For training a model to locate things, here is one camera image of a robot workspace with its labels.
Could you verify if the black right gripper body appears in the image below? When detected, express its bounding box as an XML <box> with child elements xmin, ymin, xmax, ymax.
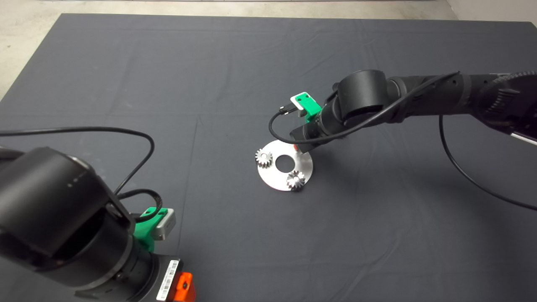
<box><xmin>289</xmin><ymin>122</ymin><xmax>326</xmax><ymax>154</ymax></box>

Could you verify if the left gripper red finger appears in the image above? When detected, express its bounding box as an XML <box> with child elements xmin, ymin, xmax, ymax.
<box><xmin>173</xmin><ymin>272</ymin><xmax>196</xmax><ymax>302</ymax></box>

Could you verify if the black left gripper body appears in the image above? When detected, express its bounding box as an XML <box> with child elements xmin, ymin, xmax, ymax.
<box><xmin>145</xmin><ymin>257</ymin><xmax>184</xmax><ymax>302</ymax></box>

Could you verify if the small steel gear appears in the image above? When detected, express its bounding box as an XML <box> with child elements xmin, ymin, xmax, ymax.
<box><xmin>286</xmin><ymin>170</ymin><xmax>307</xmax><ymax>192</ymax></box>
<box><xmin>255</xmin><ymin>148</ymin><xmax>274</xmax><ymax>168</ymax></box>

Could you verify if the round metal plate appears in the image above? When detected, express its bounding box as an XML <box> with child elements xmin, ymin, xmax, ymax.
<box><xmin>257</xmin><ymin>139</ymin><xmax>314</xmax><ymax>192</ymax></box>

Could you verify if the dark grey table cloth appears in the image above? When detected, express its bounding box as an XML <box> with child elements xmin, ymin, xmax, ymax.
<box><xmin>0</xmin><ymin>13</ymin><xmax>537</xmax><ymax>302</ymax></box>

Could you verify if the silver right camera box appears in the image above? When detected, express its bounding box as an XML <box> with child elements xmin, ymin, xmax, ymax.
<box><xmin>290</xmin><ymin>92</ymin><xmax>310</xmax><ymax>117</ymax></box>

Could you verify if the silver camera box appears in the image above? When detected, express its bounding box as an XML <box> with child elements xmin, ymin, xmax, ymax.
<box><xmin>290</xmin><ymin>92</ymin><xmax>310</xmax><ymax>117</ymax></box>
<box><xmin>151</xmin><ymin>208</ymin><xmax>177</xmax><ymax>241</ymax></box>

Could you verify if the green right camera mount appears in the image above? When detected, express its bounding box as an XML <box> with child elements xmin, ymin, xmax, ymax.
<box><xmin>293</xmin><ymin>92</ymin><xmax>323</xmax><ymax>123</ymax></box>

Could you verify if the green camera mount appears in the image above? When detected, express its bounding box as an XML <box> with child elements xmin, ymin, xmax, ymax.
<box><xmin>134</xmin><ymin>207</ymin><xmax>168</xmax><ymax>252</ymax></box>
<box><xmin>293</xmin><ymin>92</ymin><xmax>323</xmax><ymax>123</ymax></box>

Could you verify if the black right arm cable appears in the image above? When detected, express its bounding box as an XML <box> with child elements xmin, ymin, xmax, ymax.
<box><xmin>268</xmin><ymin>71</ymin><xmax>537</xmax><ymax>211</ymax></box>

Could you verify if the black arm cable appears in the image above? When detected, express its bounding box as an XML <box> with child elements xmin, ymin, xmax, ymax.
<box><xmin>0</xmin><ymin>127</ymin><xmax>164</xmax><ymax>223</ymax></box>
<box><xmin>268</xmin><ymin>71</ymin><xmax>537</xmax><ymax>211</ymax></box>

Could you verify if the green left camera mount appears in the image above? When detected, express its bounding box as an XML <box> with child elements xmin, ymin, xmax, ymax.
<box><xmin>134</xmin><ymin>207</ymin><xmax>168</xmax><ymax>252</ymax></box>

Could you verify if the silver left camera box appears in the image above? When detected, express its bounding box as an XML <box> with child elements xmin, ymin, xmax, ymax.
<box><xmin>151</xmin><ymin>208</ymin><xmax>177</xmax><ymax>241</ymax></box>

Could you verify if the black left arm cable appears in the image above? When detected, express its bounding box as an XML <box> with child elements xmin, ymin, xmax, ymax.
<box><xmin>0</xmin><ymin>127</ymin><xmax>164</xmax><ymax>223</ymax></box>

